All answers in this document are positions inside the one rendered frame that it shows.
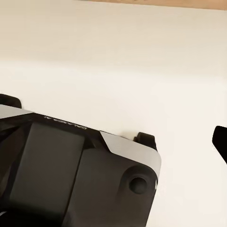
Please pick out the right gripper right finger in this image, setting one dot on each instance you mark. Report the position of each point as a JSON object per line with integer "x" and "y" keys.
{"x": 220, "y": 141}

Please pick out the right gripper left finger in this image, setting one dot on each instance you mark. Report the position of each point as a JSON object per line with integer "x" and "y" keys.
{"x": 11, "y": 142}

